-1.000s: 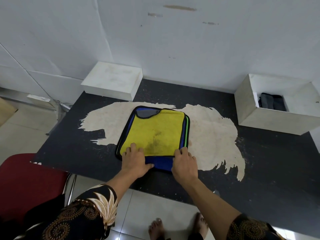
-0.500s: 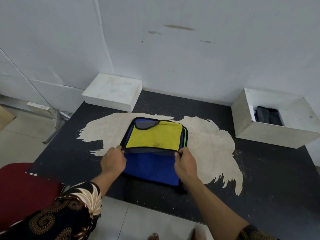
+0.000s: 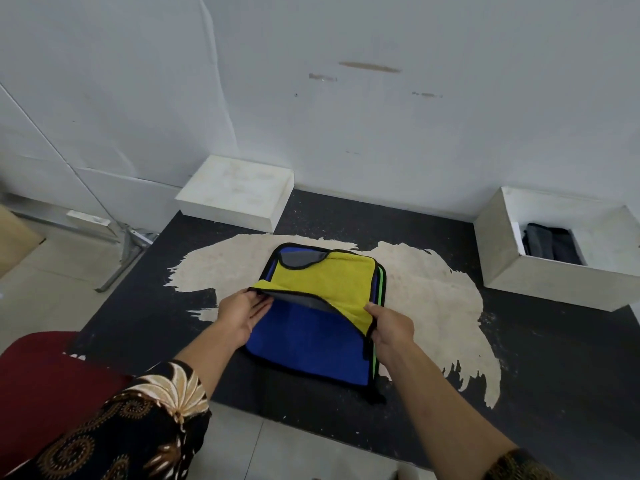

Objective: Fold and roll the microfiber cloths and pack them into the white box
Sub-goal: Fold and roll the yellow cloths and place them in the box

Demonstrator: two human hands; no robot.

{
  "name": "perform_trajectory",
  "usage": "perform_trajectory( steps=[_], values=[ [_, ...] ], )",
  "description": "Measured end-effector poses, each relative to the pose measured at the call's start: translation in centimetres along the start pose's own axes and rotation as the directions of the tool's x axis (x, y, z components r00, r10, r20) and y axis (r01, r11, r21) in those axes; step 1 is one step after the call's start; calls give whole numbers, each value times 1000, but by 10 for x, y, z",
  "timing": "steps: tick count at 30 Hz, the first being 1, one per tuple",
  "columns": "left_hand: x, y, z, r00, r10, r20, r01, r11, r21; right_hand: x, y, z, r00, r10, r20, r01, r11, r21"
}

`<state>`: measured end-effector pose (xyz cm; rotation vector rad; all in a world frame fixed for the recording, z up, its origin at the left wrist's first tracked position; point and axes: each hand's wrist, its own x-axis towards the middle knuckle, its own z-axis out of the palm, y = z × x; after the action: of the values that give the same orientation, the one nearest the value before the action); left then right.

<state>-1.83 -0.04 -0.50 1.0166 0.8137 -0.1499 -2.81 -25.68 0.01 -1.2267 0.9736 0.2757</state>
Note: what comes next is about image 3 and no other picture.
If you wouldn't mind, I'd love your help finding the person's left hand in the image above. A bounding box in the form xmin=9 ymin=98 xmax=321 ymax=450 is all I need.
xmin=215 ymin=288 xmax=275 ymax=349

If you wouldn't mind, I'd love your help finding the person's right hand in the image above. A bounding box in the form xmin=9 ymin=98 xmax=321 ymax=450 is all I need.
xmin=363 ymin=302 xmax=417 ymax=367

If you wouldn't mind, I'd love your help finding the yellow microfibre cloth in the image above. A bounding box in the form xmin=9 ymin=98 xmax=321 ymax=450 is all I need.
xmin=249 ymin=247 xmax=379 ymax=341

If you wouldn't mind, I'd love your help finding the stack of microfibre cloths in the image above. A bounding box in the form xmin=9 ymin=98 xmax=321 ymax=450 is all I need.
xmin=242 ymin=242 xmax=389 ymax=407

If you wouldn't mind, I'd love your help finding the white box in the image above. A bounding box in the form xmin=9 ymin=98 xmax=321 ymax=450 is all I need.
xmin=473 ymin=185 xmax=640 ymax=313

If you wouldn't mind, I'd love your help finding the person's right forearm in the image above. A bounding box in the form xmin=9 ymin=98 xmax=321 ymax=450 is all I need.
xmin=383 ymin=342 xmax=520 ymax=480

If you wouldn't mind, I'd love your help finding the person's left forearm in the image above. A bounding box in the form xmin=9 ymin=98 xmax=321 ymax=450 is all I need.
xmin=173 ymin=322 xmax=243 ymax=401

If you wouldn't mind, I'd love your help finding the white flat box lid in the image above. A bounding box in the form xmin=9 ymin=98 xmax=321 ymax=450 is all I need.
xmin=174 ymin=154 xmax=295 ymax=235

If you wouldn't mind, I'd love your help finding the person's patterned left sleeve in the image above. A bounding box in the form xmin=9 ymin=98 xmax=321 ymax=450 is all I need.
xmin=5 ymin=359 xmax=213 ymax=480

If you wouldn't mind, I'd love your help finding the person's patterned sleeve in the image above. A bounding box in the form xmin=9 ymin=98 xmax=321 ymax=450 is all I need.
xmin=482 ymin=447 xmax=560 ymax=480
xmin=5 ymin=359 xmax=213 ymax=480

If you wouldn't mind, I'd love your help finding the person's patterned right sleeve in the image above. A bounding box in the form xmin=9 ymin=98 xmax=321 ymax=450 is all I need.
xmin=482 ymin=447 xmax=560 ymax=480

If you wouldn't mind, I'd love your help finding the red chair with metal legs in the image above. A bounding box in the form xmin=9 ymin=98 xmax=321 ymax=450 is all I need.
xmin=0 ymin=331 xmax=134 ymax=477

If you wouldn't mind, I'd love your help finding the brown cardboard sheet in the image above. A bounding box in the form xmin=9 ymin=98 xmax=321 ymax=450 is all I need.
xmin=0 ymin=203 xmax=47 ymax=281

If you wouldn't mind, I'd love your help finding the metal bracket frame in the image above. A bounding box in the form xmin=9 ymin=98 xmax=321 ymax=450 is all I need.
xmin=0 ymin=192 xmax=161 ymax=295

